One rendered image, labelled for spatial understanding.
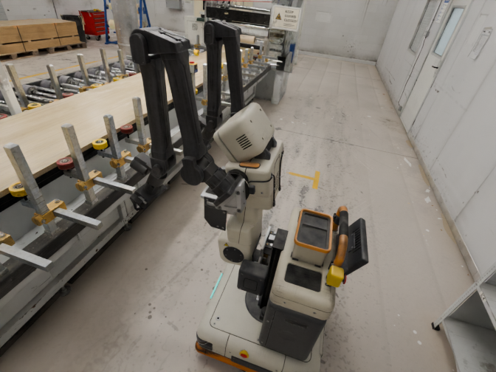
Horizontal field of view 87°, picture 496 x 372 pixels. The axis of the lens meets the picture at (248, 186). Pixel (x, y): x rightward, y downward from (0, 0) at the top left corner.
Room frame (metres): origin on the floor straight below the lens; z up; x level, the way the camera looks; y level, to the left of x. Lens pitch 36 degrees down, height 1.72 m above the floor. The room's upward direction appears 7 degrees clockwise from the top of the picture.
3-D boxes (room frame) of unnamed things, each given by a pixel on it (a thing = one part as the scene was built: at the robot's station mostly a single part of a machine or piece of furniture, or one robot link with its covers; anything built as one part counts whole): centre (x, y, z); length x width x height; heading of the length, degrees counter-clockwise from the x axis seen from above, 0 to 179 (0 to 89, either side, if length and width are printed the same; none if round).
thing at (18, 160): (0.84, 0.91, 0.94); 0.04 x 0.04 x 0.48; 77
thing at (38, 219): (0.86, 0.91, 0.81); 0.14 x 0.06 x 0.05; 167
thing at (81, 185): (1.11, 0.85, 0.83); 0.14 x 0.06 x 0.05; 167
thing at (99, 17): (9.74, 5.58, 0.41); 0.76 x 0.48 x 0.81; 173
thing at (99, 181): (1.11, 0.80, 0.83); 0.43 x 0.03 x 0.04; 77
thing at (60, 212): (0.87, 0.86, 0.81); 0.43 x 0.03 x 0.04; 77
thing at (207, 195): (0.94, 0.08, 0.99); 0.28 x 0.16 x 0.22; 166
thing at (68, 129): (1.08, 0.86, 0.92); 0.04 x 0.04 x 0.48; 77
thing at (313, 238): (0.84, -0.31, 0.87); 0.23 x 0.15 x 0.11; 166
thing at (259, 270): (0.85, -0.02, 0.68); 0.28 x 0.27 x 0.25; 166
